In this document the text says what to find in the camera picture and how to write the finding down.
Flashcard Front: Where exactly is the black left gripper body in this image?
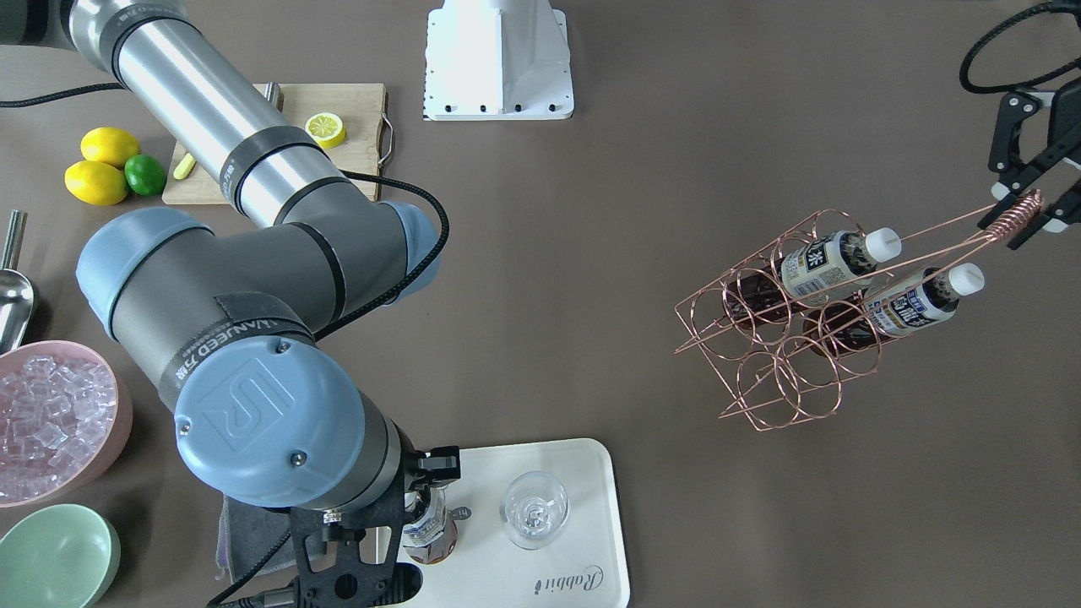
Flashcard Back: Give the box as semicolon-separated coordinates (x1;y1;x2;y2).
988;79;1080;197

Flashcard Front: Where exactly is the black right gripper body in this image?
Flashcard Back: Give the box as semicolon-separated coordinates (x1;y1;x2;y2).
221;446;462;608

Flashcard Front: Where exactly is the tea bottle white cap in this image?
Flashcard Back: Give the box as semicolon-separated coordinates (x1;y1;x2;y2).
401;487;472;563

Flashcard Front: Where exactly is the copper wire bottle basket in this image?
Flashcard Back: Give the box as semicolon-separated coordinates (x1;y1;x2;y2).
676;189;1044;431

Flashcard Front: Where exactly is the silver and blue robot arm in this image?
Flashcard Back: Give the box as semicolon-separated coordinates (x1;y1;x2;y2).
3;1;1080;607

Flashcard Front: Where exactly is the folded grey cloth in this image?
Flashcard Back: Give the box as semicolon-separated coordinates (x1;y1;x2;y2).
215;495;290;583

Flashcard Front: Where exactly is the clear wine glass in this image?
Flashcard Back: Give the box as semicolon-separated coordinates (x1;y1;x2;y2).
499;470;570;551

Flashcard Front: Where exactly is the white rabbit tray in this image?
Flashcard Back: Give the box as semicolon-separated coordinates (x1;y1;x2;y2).
406;438;632;607

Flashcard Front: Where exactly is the green ceramic bowl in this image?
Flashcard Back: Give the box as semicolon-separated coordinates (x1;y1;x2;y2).
1;503;121;607

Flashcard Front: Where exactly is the pink bowl of ice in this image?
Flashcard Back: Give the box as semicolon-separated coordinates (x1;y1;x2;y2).
1;341;133;508

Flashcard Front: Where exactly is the steel ice scoop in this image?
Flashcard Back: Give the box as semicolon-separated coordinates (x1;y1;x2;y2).
1;210;37;354

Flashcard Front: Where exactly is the yellow plastic knife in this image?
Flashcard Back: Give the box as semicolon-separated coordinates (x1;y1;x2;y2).
172;153;197;181

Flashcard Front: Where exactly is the half lemon slice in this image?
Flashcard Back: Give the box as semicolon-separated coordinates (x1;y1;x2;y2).
304;111;347;149

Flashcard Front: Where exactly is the green lime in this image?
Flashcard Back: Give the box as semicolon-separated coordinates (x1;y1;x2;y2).
122;154;166;197

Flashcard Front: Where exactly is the yellow lemon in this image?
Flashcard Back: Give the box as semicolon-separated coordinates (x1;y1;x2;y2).
64;160;128;204
79;125;142;170

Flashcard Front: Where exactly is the steel muddler black tip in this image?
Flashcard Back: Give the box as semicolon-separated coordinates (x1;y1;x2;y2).
263;82;285;113

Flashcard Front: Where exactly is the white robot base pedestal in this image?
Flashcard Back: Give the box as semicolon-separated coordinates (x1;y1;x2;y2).
422;1;575;121

